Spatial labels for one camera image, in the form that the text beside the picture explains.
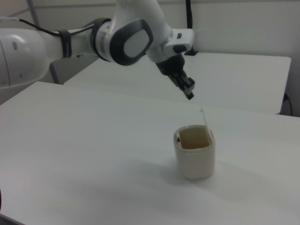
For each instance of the grey chair back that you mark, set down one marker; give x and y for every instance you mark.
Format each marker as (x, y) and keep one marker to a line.
(68, 70)

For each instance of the black camera stand pole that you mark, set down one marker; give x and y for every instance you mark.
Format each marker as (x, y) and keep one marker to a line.
(190, 14)

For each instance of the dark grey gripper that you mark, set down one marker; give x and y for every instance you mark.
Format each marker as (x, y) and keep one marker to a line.
(170, 64)

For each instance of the cream plastic cup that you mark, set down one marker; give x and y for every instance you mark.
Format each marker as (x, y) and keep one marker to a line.
(196, 161)

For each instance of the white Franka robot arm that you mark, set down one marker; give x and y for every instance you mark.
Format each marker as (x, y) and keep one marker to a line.
(21, 54)

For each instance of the white back table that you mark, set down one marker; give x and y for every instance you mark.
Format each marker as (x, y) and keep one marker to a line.
(234, 79)

